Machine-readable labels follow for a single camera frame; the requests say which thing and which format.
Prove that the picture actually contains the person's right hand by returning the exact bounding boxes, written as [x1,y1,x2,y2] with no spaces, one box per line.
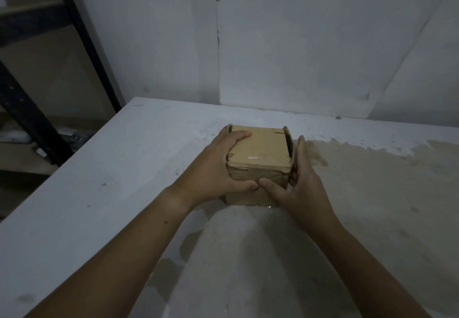
[259,135,341,235]

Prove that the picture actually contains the person's left hand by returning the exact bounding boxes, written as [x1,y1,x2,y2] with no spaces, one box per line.
[168,127,259,207]

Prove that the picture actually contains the brown cardboard box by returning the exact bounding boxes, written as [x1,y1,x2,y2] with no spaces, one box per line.
[225,124,294,208]

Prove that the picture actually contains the person's right forearm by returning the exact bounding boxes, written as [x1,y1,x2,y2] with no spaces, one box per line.
[316,223,432,318]

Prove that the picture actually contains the person's left forearm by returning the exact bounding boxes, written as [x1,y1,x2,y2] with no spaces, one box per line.
[25,185,196,318]

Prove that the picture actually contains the clutter on shelf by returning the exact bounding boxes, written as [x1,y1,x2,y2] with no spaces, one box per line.
[0,126,95,150]

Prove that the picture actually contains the black metal shelf rack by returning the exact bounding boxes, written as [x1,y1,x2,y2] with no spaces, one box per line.
[0,0,122,168]

